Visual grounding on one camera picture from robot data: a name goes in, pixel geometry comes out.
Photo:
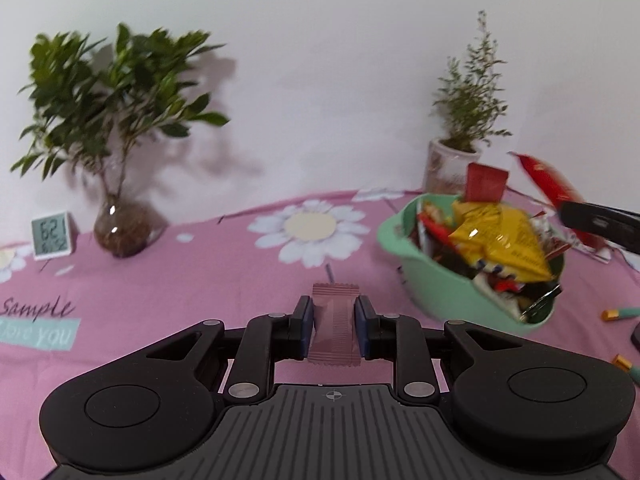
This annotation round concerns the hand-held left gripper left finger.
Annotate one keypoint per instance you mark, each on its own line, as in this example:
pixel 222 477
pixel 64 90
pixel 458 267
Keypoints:
pixel 306 325

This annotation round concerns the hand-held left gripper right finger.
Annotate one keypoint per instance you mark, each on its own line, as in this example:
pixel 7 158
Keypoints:
pixel 361 325

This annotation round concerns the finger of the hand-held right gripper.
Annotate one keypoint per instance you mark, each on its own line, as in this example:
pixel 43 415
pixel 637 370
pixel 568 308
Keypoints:
pixel 590 220

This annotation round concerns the mauve crimped snack packet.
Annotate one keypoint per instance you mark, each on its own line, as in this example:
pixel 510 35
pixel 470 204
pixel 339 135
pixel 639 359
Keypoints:
pixel 334 325

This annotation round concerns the red snack packet gold print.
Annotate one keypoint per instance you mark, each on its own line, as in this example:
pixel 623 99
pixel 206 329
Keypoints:
pixel 550 180

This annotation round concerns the green plastic bowl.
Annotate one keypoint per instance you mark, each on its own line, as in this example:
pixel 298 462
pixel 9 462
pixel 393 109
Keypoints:
pixel 440 290

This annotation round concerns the yellow snack bag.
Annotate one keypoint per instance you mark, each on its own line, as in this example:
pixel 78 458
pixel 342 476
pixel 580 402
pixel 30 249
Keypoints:
pixel 500 240

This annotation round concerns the dark red candy packet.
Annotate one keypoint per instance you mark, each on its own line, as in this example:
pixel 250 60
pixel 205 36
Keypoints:
pixel 485 182

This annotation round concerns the thin dark stick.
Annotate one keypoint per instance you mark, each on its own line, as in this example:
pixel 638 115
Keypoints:
pixel 330 274

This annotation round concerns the green gold pen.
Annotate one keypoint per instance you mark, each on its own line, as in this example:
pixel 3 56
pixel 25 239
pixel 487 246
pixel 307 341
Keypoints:
pixel 627 364
pixel 622 313

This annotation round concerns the pink floral tablecloth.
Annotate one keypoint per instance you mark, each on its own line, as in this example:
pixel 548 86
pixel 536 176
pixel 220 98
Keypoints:
pixel 175 280

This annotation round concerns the small plant in white pot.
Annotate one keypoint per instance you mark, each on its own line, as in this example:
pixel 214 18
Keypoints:
pixel 445 165

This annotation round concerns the leafy plant in glass vase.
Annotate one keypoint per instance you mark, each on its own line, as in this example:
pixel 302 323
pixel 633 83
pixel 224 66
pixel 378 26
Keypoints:
pixel 120 230

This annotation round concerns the white digital clock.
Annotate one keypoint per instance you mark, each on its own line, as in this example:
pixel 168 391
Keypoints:
pixel 50 235

